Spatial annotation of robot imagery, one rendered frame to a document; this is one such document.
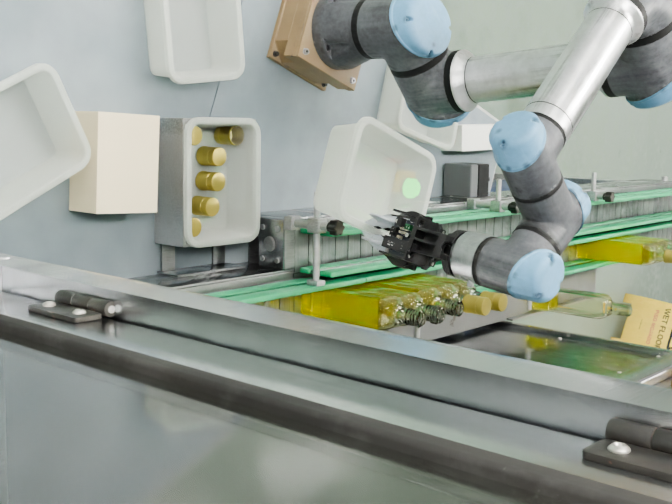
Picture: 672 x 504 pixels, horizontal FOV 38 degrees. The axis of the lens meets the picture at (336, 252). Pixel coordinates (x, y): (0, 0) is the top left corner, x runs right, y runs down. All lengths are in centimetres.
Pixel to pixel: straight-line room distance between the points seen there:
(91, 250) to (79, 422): 121
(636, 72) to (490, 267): 46
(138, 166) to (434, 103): 57
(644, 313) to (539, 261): 379
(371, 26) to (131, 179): 53
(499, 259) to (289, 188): 69
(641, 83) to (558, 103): 30
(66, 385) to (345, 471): 18
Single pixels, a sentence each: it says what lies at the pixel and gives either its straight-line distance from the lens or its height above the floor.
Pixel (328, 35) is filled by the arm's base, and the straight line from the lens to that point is 186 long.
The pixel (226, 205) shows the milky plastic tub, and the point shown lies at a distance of 182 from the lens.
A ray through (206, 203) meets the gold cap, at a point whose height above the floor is 81.
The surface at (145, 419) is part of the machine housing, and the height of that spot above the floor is 176.
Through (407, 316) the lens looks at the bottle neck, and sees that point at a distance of 168.
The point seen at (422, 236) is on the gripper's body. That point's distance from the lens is 146.
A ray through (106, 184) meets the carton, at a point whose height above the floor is 83.
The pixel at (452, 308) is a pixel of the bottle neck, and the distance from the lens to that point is 177.
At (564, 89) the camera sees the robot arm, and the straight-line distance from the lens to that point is 142.
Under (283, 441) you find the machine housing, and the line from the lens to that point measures 43.
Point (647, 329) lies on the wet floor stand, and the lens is 509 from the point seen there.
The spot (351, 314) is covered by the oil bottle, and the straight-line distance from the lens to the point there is 174.
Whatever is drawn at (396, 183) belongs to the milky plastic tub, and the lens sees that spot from 171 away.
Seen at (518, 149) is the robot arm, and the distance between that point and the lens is 132.
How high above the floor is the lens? 211
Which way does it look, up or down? 41 degrees down
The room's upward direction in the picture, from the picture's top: 98 degrees clockwise
